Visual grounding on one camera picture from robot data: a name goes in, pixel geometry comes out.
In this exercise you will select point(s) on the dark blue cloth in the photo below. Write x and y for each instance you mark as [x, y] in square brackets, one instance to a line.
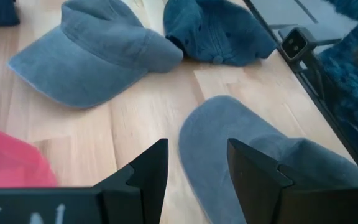
[216, 31]

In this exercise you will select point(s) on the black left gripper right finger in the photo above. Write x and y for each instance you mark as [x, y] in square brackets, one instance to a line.
[253, 183]

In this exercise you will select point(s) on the grey cloth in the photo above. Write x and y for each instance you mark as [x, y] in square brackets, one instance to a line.
[98, 46]

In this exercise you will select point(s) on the grey-blue baseball cap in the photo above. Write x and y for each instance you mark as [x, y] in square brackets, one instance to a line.
[210, 140]

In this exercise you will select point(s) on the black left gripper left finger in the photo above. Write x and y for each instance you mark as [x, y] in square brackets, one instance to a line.
[141, 186]

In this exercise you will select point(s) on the black aluminium table frame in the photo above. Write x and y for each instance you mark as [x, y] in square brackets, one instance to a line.
[328, 102]

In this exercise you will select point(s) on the red plastic bin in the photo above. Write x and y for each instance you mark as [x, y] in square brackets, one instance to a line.
[8, 161]

